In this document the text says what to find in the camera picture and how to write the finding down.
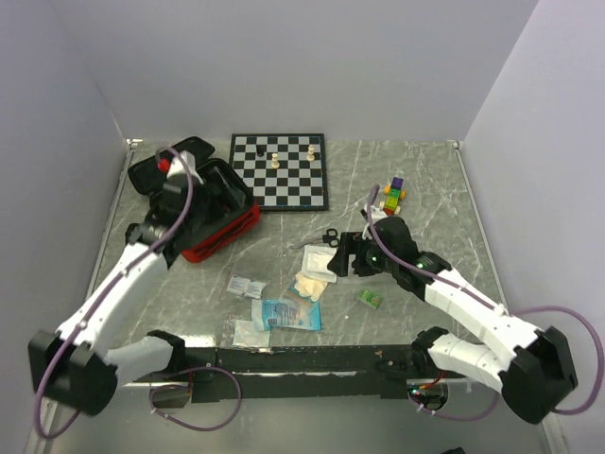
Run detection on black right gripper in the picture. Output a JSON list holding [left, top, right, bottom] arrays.
[[326, 232, 398, 277]]

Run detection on red black medicine case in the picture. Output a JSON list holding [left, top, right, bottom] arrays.
[[125, 136, 260, 264]]

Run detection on white gauze pouch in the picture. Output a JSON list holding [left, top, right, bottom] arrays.
[[302, 245, 337, 283]]

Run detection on black handled scissors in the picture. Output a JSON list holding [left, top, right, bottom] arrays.
[[290, 228, 339, 251]]

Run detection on blue wipes packet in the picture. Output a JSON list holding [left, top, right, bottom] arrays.
[[251, 299, 321, 331]]

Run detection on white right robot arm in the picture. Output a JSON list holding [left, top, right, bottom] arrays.
[[327, 217, 578, 424]]

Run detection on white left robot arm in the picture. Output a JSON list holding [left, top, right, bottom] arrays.
[[27, 159, 258, 415]]

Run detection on beige bandage pack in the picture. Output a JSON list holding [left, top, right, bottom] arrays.
[[283, 272, 328, 304]]

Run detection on small green box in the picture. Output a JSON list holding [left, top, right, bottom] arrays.
[[356, 288, 382, 309]]

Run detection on cream chess pawn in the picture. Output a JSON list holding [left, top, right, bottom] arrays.
[[271, 152, 280, 168]]

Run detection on black white chessboard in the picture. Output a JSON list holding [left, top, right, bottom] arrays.
[[229, 132, 329, 212]]

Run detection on colourful toy block car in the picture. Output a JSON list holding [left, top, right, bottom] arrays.
[[380, 177, 406, 216]]

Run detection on clear flat plastic pouch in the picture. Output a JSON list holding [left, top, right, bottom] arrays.
[[219, 318, 270, 349]]

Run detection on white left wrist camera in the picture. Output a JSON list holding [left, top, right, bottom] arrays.
[[157, 151, 199, 181]]

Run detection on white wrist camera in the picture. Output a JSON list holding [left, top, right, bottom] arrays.
[[362, 205, 389, 239], [157, 151, 199, 181]]

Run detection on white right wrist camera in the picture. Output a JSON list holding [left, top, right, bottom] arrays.
[[362, 205, 389, 239]]

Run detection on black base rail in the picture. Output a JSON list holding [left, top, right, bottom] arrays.
[[137, 344, 441, 403]]

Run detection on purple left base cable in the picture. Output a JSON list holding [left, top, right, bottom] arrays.
[[148, 366, 244, 432]]

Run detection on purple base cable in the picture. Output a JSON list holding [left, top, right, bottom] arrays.
[[409, 392, 500, 422], [148, 366, 244, 432]]

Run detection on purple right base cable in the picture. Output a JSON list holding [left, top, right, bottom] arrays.
[[409, 392, 500, 422]]

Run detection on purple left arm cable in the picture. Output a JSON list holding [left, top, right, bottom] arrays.
[[33, 146, 198, 440]]

